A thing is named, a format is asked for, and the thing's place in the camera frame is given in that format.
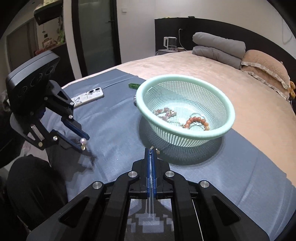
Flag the pink bead bracelet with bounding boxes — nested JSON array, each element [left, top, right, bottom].
[[152, 107, 178, 121]]

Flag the blue cloth mat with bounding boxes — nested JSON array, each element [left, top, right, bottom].
[[46, 69, 295, 240]]

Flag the upper grey folded quilt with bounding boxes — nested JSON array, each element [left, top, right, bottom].
[[192, 32, 246, 59]]

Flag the black headboard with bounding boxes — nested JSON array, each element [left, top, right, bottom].
[[154, 18, 296, 82]]

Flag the mint green plastic basket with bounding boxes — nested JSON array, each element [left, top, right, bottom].
[[135, 74, 235, 147]]

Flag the dark glass door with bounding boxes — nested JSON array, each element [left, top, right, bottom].
[[71, 0, 121, 77]]

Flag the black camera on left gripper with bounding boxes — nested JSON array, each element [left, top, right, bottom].
[[6, 50, 60, 120]]

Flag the beige bed blanket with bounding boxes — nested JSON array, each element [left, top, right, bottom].
[[117, 52, 296, 184]]

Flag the orange bead bracelet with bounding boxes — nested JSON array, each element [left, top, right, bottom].
[[182, 116, 210, 132]]

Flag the white phone with case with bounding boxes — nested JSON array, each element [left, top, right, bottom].
[[71, 87, 104, 108]]

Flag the grey nightstand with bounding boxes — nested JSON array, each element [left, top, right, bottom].
[[156, 48, 185, 56]]

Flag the pink ruffled pillow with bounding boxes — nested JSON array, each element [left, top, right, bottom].
[[241, 50, 291, 100]]

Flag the brown teddy bear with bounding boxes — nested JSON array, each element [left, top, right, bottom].
[[288, 81, 296, 99]]

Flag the white electric kettle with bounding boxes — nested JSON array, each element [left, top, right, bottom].
[[163, 37, 177, 51]]

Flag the grey folded quilt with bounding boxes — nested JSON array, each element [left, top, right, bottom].
[[192, 46, 241, 69], [192, 32, 246, 59]]

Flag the white wall cable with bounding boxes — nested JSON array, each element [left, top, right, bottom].
[[178, 28, 186, 48]]

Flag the lower grey folded quilt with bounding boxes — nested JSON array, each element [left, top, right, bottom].
[[192, 46, 241, 69]]

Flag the pearl drop earring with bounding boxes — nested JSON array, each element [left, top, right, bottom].
[[80, 138, 87, 151]]

